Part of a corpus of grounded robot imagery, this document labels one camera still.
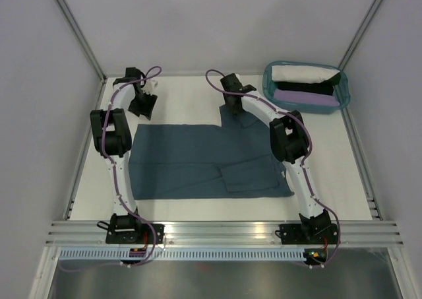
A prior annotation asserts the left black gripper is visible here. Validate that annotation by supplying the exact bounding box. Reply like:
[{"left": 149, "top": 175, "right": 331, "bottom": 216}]
[{"left": 129, "top": 91, "right": 158, "bottom": 122}]

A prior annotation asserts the blue-grey t shirt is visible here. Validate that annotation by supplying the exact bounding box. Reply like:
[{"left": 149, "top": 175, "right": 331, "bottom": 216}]
[{"left": 129, "top": 106, "right": 293, "bottom": 200}]

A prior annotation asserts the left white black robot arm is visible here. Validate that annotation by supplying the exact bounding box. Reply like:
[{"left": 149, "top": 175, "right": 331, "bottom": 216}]
[{"left": 90, "top": 66, "right": 162, "bottom": 248}]

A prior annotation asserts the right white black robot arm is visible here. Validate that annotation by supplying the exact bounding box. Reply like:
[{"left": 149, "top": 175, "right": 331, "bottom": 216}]
[{"left": 220, "top": 73, "right": 332, "bottom": 244}]

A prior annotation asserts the purple rolled t shirt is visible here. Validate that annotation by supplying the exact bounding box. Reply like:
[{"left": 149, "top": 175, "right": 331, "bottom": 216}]
[{"left": 273, "top": 90, "right": 340, "bottom": 107}]

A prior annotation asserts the white rolled t shirt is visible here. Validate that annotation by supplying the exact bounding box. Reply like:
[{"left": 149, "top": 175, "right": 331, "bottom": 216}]
[{"left": 271, "top": 65, "right": 340, "bottom": 84}]

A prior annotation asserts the black rolled t shirt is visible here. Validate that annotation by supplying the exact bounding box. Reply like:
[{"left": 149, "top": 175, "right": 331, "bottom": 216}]
[{"left": 276, "top": 81, "right": 334, "bottom": 96}]

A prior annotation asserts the teal plastic basket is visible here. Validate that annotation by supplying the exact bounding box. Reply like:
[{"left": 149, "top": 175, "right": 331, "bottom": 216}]
[{"left": 262, "top": 61, "right": 350, "bottom": 114}]

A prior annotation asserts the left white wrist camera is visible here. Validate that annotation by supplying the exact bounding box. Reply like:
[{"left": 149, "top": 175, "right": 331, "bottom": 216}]
[{"left": 144, "top": 79, "right": 158, "bottom": 90}]

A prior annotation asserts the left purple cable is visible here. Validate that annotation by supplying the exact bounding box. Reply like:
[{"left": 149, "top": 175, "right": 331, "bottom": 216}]
[{"left": 59, "top": 65, "right": 163, "bottom": 273}]

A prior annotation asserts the purple cable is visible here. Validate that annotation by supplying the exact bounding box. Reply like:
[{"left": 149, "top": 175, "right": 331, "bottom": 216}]
[
  {"left": 59, "top": 65, "right": 163, "bottom": 273},
  {"left": 205, "top": 69, "right": 341, "bottom": 269}
]

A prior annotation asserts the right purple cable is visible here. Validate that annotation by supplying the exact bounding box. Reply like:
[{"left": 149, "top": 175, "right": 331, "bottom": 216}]
[{"left": 205, "top": 69, "right": 341, "bottom": 269}]

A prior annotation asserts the left aluminium frame post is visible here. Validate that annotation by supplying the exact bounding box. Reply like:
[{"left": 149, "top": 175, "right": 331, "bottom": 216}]
[{"left": 45, "top": 0, "right": 107, "bottom": 82}]

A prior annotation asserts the aluminium frame post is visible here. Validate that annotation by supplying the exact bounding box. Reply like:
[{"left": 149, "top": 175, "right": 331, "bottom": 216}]
[
  {"left": 45, "top": 0, "right": 107, "bottom": 82},
  {"left": 338, "top": 0, "right": 385, "bottom": 70}
]

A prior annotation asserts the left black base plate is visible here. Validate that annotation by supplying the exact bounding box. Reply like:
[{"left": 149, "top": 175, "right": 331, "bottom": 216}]
[{"left": 105, "top": 224, "right": 165, "bottom": 245}]

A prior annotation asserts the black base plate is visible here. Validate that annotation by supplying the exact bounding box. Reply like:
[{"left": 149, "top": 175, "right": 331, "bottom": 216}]
[
  {"left": 105, "top": 224, "right": 165, "bottom": 245},
  {"left": 274, "top": 224, "right": 339, "bottom": 245}
]

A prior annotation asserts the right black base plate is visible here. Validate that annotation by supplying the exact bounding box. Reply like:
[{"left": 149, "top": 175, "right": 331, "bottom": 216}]
[{"left": 274, "top": 224, "right": 339, "bottom": 245}]

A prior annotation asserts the aluminium front rail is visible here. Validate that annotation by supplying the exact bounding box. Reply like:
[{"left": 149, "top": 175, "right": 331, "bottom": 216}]
[{"left": 44, "top": 220, "right": 404, "bottom": 248}]

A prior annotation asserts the light blue cable duct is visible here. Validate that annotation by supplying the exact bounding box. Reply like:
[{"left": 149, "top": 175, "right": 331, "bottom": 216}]
[{"left": 59, "top": 247, "right": 305, "bottom": 261}]

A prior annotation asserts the right aluminium frame post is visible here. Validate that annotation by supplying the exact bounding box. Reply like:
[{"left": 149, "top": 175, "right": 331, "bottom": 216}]
[{"left": 338, "top": 0, "right": 385, "bottom": 70}]

